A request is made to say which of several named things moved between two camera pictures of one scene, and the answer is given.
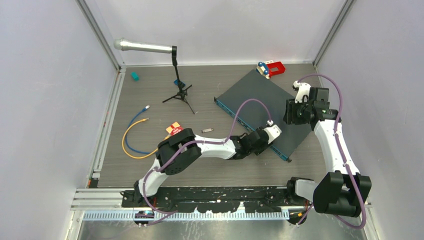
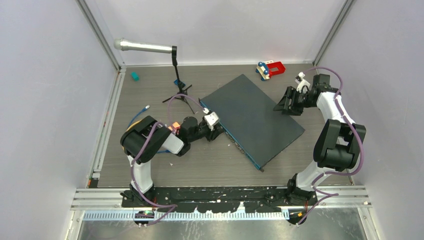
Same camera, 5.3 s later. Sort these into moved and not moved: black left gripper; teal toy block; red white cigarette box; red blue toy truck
Moved: black left gripper
Not moved: teal toy block; red blue toy truck; red white cigarette box
